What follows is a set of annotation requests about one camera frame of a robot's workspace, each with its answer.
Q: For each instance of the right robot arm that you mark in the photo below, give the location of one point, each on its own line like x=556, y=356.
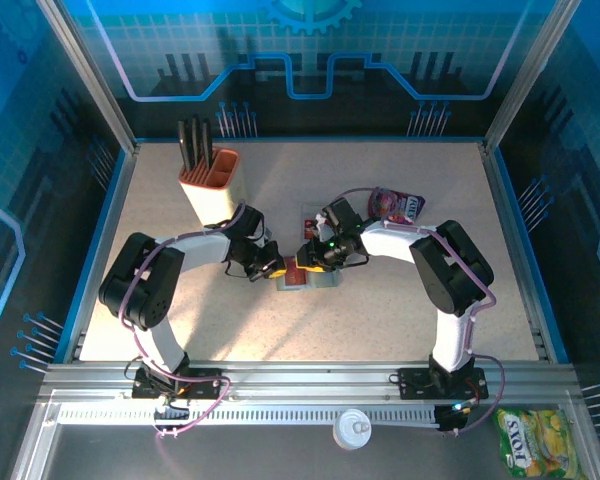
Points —
x=450, y=272

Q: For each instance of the aluminium frame post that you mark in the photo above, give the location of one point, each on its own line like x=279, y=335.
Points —
x=530, y=75
x=91, y=75

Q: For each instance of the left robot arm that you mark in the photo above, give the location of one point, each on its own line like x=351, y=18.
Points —
x=140, y=285

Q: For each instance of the purple candy bag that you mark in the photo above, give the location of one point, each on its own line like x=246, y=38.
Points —
x=407, y=206

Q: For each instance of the red card packet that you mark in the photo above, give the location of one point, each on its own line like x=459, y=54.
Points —
x=307, y=210

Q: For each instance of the red plastic card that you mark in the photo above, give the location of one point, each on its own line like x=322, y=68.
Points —
x=295, y=277
x=310, y=229

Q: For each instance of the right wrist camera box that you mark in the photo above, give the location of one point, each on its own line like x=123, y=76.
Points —
x=322, y=227

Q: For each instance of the white tin can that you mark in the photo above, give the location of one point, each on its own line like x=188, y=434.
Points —
x=352, y=429

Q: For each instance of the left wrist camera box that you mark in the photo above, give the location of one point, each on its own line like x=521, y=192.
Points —
x=269, y=236

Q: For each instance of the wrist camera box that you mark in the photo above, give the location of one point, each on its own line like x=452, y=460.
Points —
x=322, y=227
x=269, y=236

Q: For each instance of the beige orange knife block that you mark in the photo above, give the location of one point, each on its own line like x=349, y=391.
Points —
x=215, y=195

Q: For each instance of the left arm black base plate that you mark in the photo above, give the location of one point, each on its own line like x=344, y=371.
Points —
x=205, y=387

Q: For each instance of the green card holder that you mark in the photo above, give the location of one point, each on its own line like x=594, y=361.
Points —
x=327, y=280

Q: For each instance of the black electronics box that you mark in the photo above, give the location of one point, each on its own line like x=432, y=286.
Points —
x=452, y=419

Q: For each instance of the yellow green candy bag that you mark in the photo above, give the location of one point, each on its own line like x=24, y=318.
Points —
x=535, y=442

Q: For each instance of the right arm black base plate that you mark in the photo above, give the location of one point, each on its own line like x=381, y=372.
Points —
x=415, y=382

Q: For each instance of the aluminium frame rail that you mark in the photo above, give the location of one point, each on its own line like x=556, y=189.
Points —
x=305, y=380

